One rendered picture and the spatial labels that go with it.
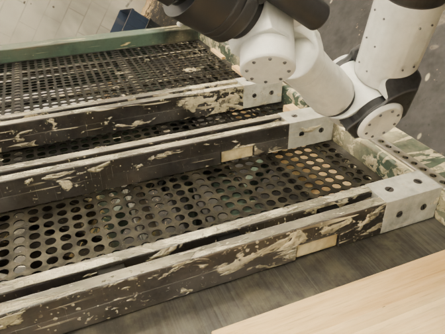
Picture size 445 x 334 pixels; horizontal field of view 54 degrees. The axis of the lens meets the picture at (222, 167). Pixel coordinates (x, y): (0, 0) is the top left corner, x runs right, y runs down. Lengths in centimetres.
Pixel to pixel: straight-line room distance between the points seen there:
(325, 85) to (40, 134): 75
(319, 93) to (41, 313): 48
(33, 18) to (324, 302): 517
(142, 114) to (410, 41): 73
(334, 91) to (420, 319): 34
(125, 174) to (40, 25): 473
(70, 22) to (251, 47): 517
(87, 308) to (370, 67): 53
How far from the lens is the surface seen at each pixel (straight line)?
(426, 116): 212
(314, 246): 76
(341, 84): 66
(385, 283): 73
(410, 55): 67
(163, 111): 118
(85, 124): 115
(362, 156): 104
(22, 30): 557
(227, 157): 99
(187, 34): 193
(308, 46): 61
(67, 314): 66
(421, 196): 85
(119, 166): 92
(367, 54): 69
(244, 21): 49
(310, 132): 107
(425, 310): 71
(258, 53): 49
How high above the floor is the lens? 168
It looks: 34 degrees down
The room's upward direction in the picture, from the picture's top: 66 degrees counter-clockwise
